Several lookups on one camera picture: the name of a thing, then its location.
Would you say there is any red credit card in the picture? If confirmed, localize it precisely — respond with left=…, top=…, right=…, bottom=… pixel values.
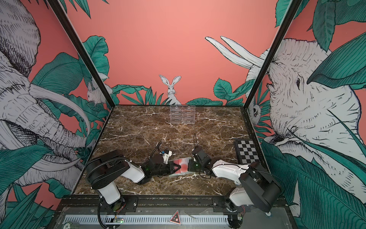
left=173, top=158, right=190, bottom=174

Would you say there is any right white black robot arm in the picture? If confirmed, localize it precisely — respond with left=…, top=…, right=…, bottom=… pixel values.
left=189, top=146, right=282, bottom=214

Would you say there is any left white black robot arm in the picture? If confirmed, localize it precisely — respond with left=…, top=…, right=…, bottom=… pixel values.
left=85, top=150, right=181, bottom=205

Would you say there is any black white checkerboard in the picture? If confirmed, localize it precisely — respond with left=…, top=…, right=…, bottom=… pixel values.
left=234, top=139, right=260, bottom=165

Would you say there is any red warning triangle sticker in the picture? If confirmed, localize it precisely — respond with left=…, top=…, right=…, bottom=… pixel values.
left=169, top=210, right=182, bottom=225

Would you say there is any clear plastic organizer box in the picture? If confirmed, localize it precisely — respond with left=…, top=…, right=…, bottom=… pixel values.
left=170, top=105, right=196, bottom=124

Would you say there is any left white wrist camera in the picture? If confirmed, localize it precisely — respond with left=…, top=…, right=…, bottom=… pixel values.
left=160, top=149, right=172, bottom=164

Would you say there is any white slotted cable duct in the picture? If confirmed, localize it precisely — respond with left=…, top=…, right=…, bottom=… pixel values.
left=63, top=215, right=228, bottom=225

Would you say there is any black mounting rail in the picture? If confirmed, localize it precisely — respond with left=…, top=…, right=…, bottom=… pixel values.
left=58, top=195, right=289, bottom=214

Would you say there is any right black frame post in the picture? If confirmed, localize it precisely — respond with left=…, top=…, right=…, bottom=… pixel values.
left=244, top=0, right=302, bottom=110

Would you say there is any black frame post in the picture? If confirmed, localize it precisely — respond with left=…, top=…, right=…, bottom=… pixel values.
left=244, top=0, right=302, bottom=110
left=47, top=0, right=115, bottom=109

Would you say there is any left black frame post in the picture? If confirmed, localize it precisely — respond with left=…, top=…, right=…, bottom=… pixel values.
left=47, top=0, right=115, bottom=109

